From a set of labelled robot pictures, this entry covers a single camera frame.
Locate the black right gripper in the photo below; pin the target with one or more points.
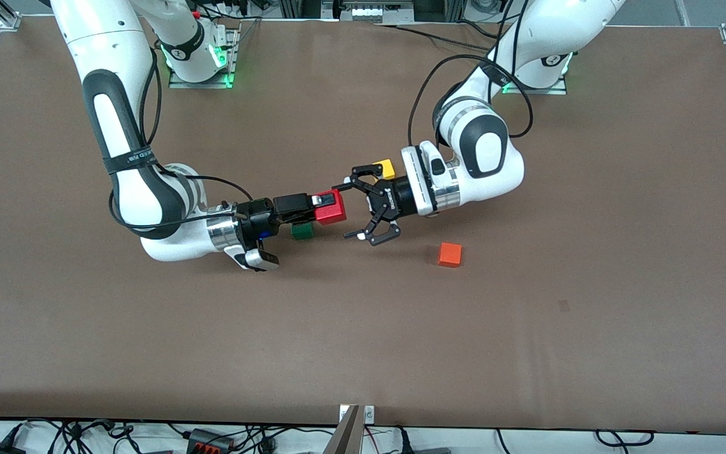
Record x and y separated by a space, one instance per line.
257 219

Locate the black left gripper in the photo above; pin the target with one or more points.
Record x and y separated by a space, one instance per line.
397 198

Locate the red wooden block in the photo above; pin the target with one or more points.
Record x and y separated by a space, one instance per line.
331 213

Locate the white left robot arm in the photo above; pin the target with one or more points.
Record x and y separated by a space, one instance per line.
505 183

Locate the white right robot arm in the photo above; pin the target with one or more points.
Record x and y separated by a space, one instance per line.
104 38

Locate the green wooden block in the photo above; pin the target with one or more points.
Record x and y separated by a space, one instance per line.
303 232

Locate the yellow wooden block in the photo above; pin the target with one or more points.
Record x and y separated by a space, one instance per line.
388 169

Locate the orange wooden block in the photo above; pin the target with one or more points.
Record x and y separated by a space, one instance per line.
449 255

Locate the grey equipment with connectors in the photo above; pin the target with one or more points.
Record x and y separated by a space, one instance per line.
369 12

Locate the black power plug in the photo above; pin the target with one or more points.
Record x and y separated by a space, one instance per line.
404 441

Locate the black box orange connectors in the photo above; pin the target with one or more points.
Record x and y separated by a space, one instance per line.
202 437

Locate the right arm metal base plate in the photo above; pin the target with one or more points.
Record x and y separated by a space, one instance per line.
199 84

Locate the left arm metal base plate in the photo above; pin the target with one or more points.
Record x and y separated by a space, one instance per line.
546 91

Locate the white bracket plate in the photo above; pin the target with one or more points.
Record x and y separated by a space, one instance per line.
369 414

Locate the grey metal post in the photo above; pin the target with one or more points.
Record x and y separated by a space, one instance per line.
345 438

